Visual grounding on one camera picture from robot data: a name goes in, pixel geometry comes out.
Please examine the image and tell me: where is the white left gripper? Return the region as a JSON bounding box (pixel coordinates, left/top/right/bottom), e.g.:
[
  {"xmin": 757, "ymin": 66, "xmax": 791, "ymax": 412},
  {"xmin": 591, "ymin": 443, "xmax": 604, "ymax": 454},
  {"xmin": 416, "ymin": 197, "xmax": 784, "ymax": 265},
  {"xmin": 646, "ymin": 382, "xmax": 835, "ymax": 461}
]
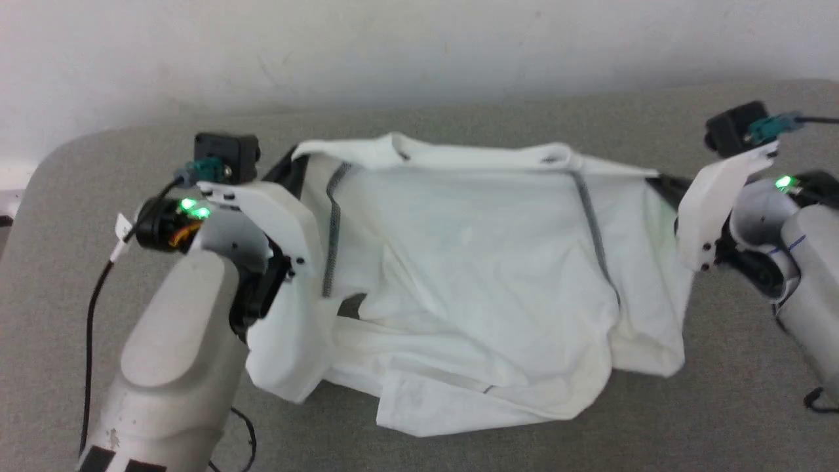
[{"xmin": 197, "ymin": 148, "xmax": 326, "ymax": 303}]

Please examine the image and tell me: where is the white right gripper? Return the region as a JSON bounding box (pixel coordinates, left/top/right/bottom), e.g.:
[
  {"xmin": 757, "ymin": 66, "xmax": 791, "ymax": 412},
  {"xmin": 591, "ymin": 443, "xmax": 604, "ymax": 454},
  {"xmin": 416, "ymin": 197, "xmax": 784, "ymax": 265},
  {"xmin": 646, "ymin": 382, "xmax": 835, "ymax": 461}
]
[{"xmin": 645, "ymin": 140, "xmax": 781, "ymax": 273}]

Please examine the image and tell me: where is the white t-shirt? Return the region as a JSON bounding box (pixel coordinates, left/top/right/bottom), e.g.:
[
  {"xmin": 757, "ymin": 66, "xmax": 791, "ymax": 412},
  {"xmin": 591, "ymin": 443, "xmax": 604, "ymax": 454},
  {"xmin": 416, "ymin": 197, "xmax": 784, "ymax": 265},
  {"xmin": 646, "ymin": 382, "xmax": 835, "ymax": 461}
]
[{"xmin": 245, "ymin": 131, "xmax": 697, "ymax": 439}]

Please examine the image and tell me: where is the teal left camera connector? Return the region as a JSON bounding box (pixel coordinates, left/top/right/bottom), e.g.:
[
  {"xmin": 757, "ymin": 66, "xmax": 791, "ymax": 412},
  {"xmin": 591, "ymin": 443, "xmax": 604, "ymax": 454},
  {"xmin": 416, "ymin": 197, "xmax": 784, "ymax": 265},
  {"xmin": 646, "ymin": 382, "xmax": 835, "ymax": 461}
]
[{"xmin": 173, "ymin": 157, "xmax": 227, "ymax": 188}]

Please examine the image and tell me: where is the teal camera connector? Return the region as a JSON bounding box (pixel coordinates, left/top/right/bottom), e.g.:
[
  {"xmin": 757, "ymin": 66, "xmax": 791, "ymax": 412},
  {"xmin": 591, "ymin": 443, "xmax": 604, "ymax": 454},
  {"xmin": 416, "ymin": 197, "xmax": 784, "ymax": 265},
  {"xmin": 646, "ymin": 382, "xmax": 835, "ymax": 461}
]
[
  {"xmin": 743, "ymin": 112, "xmax": 805, "ymax": 147},
  {"xmin": 173, "ymin": 157, "xmax": 227, "ymax": 188}
]

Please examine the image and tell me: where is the teal right camera connector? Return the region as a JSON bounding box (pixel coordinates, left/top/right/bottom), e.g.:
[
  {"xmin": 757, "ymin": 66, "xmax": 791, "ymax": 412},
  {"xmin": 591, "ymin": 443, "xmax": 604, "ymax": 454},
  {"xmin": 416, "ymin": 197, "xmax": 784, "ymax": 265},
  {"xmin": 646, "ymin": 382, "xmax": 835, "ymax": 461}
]
[{"xmin": 743, "ymin": 112, "xmax": 805, "ymax": 147}]

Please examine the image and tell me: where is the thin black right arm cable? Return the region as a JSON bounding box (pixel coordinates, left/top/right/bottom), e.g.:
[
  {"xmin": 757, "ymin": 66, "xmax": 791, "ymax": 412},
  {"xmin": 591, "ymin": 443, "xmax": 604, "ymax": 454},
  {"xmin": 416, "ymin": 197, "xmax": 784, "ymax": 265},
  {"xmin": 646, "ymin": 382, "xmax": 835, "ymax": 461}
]
[{"xmin": 796, "ymin": 114, "xmax": 839, "ymax": 415}]

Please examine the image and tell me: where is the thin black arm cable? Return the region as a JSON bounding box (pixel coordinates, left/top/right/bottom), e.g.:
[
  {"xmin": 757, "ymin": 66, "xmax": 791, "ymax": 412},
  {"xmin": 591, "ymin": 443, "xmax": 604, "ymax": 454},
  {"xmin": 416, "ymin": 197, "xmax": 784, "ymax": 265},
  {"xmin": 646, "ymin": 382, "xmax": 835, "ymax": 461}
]
[
  {"xmin": 78, "ymin": 178, "xmax": 256, "ymax": 472},
  {"xmin": 796, "ymin": 114, "xmax": 839, "ymax": 415}
]

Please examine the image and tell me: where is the white cable tag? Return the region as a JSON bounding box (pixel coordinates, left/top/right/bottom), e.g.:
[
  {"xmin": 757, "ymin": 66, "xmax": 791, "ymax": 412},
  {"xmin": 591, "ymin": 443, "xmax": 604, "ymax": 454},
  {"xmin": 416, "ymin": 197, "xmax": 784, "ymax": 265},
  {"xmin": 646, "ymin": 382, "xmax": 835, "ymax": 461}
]
[{"xmin": 110, "ymin": 212, "xmax": 132, "ymax": 264}]

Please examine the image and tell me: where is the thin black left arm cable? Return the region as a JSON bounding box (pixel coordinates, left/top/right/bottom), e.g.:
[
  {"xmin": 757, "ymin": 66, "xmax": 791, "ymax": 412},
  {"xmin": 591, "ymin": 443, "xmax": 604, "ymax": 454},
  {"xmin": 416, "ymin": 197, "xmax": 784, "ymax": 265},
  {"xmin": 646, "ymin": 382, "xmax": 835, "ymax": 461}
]
[{"xmin": 78, "ymin": 178, "xmax": 256, "ymax": 472}]

